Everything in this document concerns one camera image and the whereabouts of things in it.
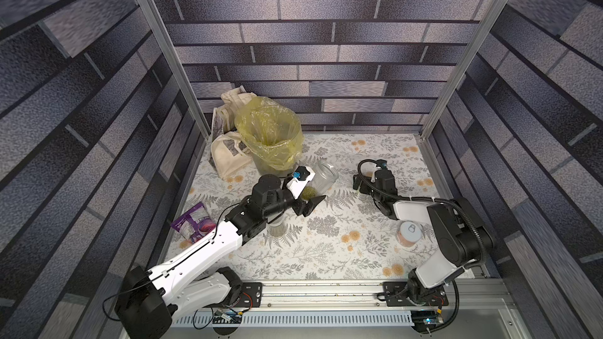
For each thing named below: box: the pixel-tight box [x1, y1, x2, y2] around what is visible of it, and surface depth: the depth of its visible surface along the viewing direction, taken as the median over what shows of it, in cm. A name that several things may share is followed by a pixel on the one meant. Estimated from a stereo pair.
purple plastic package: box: [171, 201, 216, 243], surface depth 88 cm
